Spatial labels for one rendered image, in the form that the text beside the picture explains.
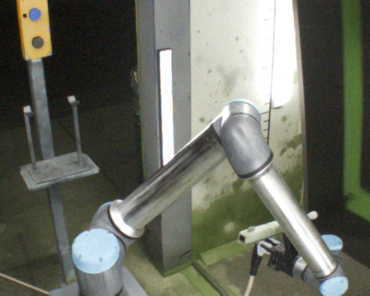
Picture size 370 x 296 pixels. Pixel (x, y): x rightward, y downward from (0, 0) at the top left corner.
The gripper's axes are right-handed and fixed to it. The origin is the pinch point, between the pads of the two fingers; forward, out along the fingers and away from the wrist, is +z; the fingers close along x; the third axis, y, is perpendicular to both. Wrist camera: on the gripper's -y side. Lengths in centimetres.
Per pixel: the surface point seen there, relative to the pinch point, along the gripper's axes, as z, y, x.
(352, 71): 4, -66, 50
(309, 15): 6, -85, 12
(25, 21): 89, -68, -60
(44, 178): 78, -2, -51
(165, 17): 64, -75, -7
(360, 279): -12, 45, 89
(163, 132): 64, -23, 0
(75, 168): 77, -5, -37
